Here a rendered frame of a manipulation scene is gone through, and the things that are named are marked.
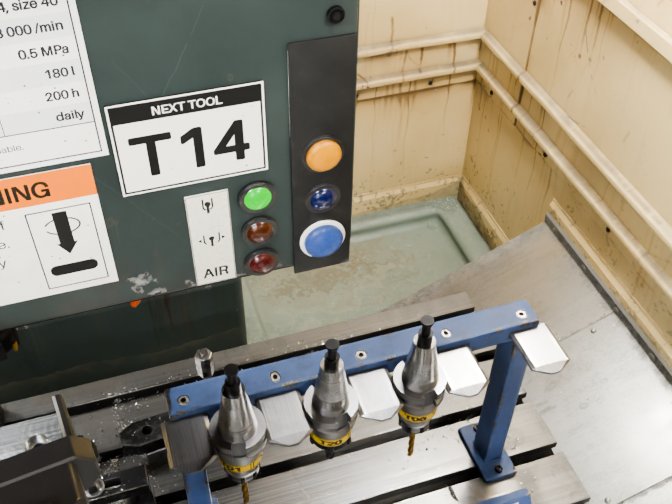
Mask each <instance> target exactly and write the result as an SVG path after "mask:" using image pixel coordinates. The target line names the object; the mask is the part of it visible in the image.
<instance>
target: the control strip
mask: <svg viewBox="0 0 672 504"><path fill-rule="evenodd" d="M287 46H288V79H289V113H290V147H291V181H292V215H293V249H294V273H295V274H296V273H300V272H305V271H309V270H314V269H318V268H323V267H327V266H332V265H336V264H340V263H345V262H349V249H350V221H351V194H352V166H353V139H354V111H355V83H356V56H357V33H350V34H343V35H337V36H330V37H324V38H318V39H311V40H305V41H298V42H292V43H288V44H287ZM324 140H331V141H334V142H336V143H337V144H338V145H339V146H340V148H341V151H342V156H341V159H340V161H339V162H338V164H337V165H336V166H335V167H333V168H332V169H330V170H327V171H323V172H318V171H314V170H312V169H311V168H310V167H309V165H308V164H307V161H306V156H307V153H308V151H309V149H310V148H311V147H312V146H313V145H314V144H316V143H318V142H320V141H324ZM255 188H266V189H268V190H269V191H270V192H271V196H272V197H271V201H270V203H269V204H268V205H267V206H266V207H264V208H262V209H259V210H252V209H250V208H248V207H247V206H246V205H245V203H244V199H245V196H246V194H247V193H248V192H249V191H251V190H253V189H255ZM322 189H331V190H333V191H334V192H335V193H336V200H335V203H334V204H333V205H332V206H331V207H330V208H328V209H325V210H316V209H314V208H313V207H312V206H311V203H310V201H311V198H312V196H313V195H314V194H315V193H316V192H317V191H319V190H322ZM275 199H276V191H275V188H274V187H273V185H272V184H270V183H269V182H266V181H254V182H251V183H249V184H247V185H246V186H245V187H243V188H242V190H241V191H240V193H239V195H238V202H239V205H240V207H241V208H242V209H243V210H245V211H247V212H250V213H258V212H262V211H264V210H266V209H268V208H269V207H270V206H271V205H272V204H273V203H274V201H275ZM259 222H267V223H269V224H271V225H272V227H273V234H272V236H271V237H270V238H269V239H268V240H266V241H264V242H261V243H254V242H252V241H250V240H249V239H248V237H247V232H248V230H249V228H250V227H251V226H252V225H254V224H256V223H259ZM322 225H334V226H336V227H338V228H339V229H340V230H341V232H342V234H343V242H342V244H341V246H340V247H339V249H338V250H337V251H336V252H334V253H333V254H331V255H329V256H326V257H313V256H311V255H309V254H308V253H307V251H306V249H305V246H304V241H305V238H306V236H307V235H308V234H309V233H310V232H311V231H312V230H313V229H315V228H317V227H319V226H322ZM277 231H278V226H277V223H276V221H275V220H274V219H273V218H272V217H269V216H265V215H261V216H256V217H253V218H251V219H249V220H248V221H247V222H246V223H245V224H244V225H243V227H242V230H241V236H242V238H243V240H244V241H245V242H246V243H247V244H250V245H255V246H257V245H263V244H266V243H268V242H269V241H271V240H272V239H273V238H274V237H275V235H276V234H277ZM261 254H269V255H271V256H273V257H274V259H275V264H274V266H273V268H272V269H271V270H269V271H268V272H265V273H261V274H258V273H255V272H253V271H252V270H251V269H250V262H251V261H252V260H253V259H254V258H255V257H256V256H258V255H261ZM278 263H279V256H278V253H277V252H276V251H275V250H273V249H271V248H259V249H256V250H254V251H252V252H251V253H250V254H248V256H247V257H246V258H245V260H244V267H245V270H246V271H247V272H248V273H249V274H251V275H254V276H262V275H266V274H268V273H270V272H272V271H273V270H274V269H275V268H276V267H277V265H278Z"/></svg>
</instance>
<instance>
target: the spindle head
mask: <svg viewBox="0 0 672 504"><path fill-rule="evenodd" d="M75 3H76V7H77V12H78V16H79V21H80V25H81V30H82V34H83V39H84V43H85V48H86V52H87V57H88V61H89V66H90V70H91V75H92V79H93V84H94V88H95V93H96V97H97V102H98V106H99V111H100V115H101V120H102V124H103V129H104V133H105V138H106V142H107V147H108V152H109V155H105V156H99V157H93V158H88V159H82V160H77V161H71V162H65V163H60V164H54V165H49V166H43V167H38V168H32V169H26V170H21V171H15V172H10V173H4V174H0V179H5V178H11V177H16V176H22V175H28V174H33V173H39V172H44V171H50V170H55V169H61V168H66V167H72V166H77V165H83V164H88V163H90V165H91V169H92V173H93V177H94V181H95V186H96V190H97V194H98V198H99V202H100V206H101V210H102V214H103V218H104V222H105V226H106V231H107V235H108V239H109V243H110V247H111V251H112V255H113V259H114V263H115V267H116V272H117V276H118V280H119V281H114V282H110V283H105V284H101V285H96V286H91V287H87V288H82V289H77V290H73V291H68V292H63V293H59V294H54V295H50V296H45V297H40V298H36V299H31V300H26V301H22V302H17V303H12V304H8V305H3V306H0V331H4V330H8V329H13V328H17V327H22V326H26V325H31V324H35V323H40V322H44V321H49V320H53V319H58V318H62V317H67V316H71V315H76V314H80V313H85V312H89V311H94V310H98V309H103V308H107V307H112V306H116V305H121V304H125V303H130V302H134V301H139V300H143V299H148V298H152V297H157V296H161V295H166V294H170V293H175V292H179V291H184V290H188V289H193V288H197V287H201V286H206V285H210V284H215V283H219V282H224V281H228V280H233V279H237V278H242V277H246V276H251V274H249V273H248V272H247V271H246V270H245V267H244V260H245V258H246V257H247V256H248V254H250V253H251V252H252V251H254V250H256V249H259V248H271V249H273V250H275V251H276V252H277V253H278V256H279V263H278V265H277V267H276V268H275V269H274V270H278V269H282V268H287V267H291V266H294V249H293V215H292V181H291V147H290V121H289V88H288V54H287V51H288V46H287V44H288V43H292V42H298V41H305V40H311V39H318V38H324V37H330V36H337V35H343V34H350V33H357V56H356V83H355V111H354V139H353V166H352V194H351V221H350V239H351V225H352V199H353V172H354V146H355V119H356V92H357V66H358V39H359V13H360V0H75ZM258 80H263V84H264V102H265V121H266V139H267V158H268V169H267V170H262V171H256V172H251V173H246V174H241V175H236V176H230V177H225V178H220V179H215V180H210V181H204V182H199V183H194V184H189V185H184V186H178V187H173V188H168V189H163V190H157V191H152V192H147V193H142V194H137V195H131V196H126V197H123V193H122V188H121V184H120V179H119V174H118V170H117V165H116V161H115V156H114V151H113V147H112V142H111V137H110V133H109V128H108V124H107V119H106V114H105V110H104V106H106V105H112V104H118V103H124V102H131V101H137V100H143V99H149V98H155V97H161V96H167V95H173V94H179V93H185V92H191V91H197V90H203V89H209V88H215V87H221V86H227V85H234V84H240V83H246V82H252V81H258ZM254 181H266V182H269V183H270V184H272V185H273V187H274V188H275V191H276V199H275V201H274V203H273V204H272V205H271V206H270V207H269V208H268V209H266V210H264V211H262V212H258V213H250V212H247V211H245V210H243V209H242V208H241V207H240V205H239V202H238V195H239V193H240V191H241V190H242V188H243V187H245V186H246V185H247V184H249V183H251V182H254ZM223 189H228V197H229V207H230V217H231V227H232V237H233V247H234V257H235V267H236V278H231V279H227V280H222V281H218V282H213V283H209V284H204V285H200V286H197V281H196V274H195V267H194V261H193V254H192V247H191V241H190V234H189V227H188V220H187V214H186V207H185V200H184V197H188V196H193V195H198V194H203V193H208V192H213V191H218V190H223ZM261 215H265V216H269V217H272V218H273V219H274V220H275V221H276V223H277V226H278V231H277V234H276V235H275V237H274V238H273V239H272V240H271V241H269V242H268V243H266V244H263V245H257V246H255V245H250V244H247V243H246V242H245V241H244V240H243V238H242V236H241V230H242V227H243V225H244V224H245V223H246V222H247V221H248V220H249V219H251V218H253V217H256V216H261Z"/></svg>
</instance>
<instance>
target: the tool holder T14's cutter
mask: <svg viewBox="0 0 672 504"><path fill-rule="evenodd" d="M19 346H20V337H19V334H18V332H17V329H16V328H13V329H8V330H4V331H0V361H3V360H5V359H7V358H8V357H7V354H6V353H7V352H9V351H10V350H11V349H12V348H13V349H14V351H18V348H19Z"/></svg>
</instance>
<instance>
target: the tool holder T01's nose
mask: <svg viewBox="0 0 672 504"><path fill-rule="evenodd" d="M259 468H261V466H260V462H259V464H258V465H257V466H256V467H255V468H254V469H252V470H250V471H248V472H244V473H234V472H231V471H229V470H227V469H226V468H224V471H226V474H227V476H228V478H229V480H230V481H233V482H236V483H241V484H245V483H247V482H249V481H251V480H253V479H255V478H256V477H257V474H258V472H259Z"/></svg>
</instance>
